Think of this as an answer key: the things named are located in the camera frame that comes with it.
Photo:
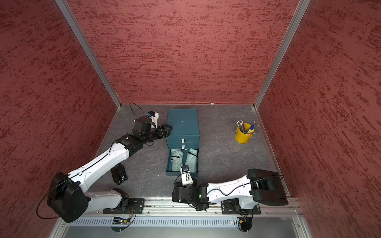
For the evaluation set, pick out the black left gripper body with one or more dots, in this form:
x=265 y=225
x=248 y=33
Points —
x=158 y=133

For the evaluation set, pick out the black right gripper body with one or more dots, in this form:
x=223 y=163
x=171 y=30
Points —
x=189 y=186

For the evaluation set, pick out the green umbrella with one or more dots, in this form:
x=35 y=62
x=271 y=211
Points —
x=176 y=159
x=191 y=159

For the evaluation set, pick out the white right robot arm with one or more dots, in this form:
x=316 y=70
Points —
x=241 y=195

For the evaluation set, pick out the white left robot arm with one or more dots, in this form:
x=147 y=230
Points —
x=69 y=196

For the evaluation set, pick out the teal drawer cabinet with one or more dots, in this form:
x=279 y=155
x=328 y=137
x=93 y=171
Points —
x=185 y=132

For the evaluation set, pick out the yellow pen cup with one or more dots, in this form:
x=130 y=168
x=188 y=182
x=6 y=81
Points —
x=242 y=138

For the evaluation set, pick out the pens in cup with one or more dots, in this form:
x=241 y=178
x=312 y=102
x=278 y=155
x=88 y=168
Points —
x=245 y=128

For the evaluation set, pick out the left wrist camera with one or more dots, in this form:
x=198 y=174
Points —
x=154 y=117

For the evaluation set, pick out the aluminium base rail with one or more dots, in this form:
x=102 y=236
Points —
x=164 y=206

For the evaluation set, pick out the aluminium left corner post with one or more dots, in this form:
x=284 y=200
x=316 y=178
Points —
x=79 y=34

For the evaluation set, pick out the aluminium corner post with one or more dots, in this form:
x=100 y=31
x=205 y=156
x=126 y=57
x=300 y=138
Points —
x=288 y=36
x=79 y=34

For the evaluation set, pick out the aluminium right corner post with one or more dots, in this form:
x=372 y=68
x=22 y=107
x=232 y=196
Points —
x=288 y=36

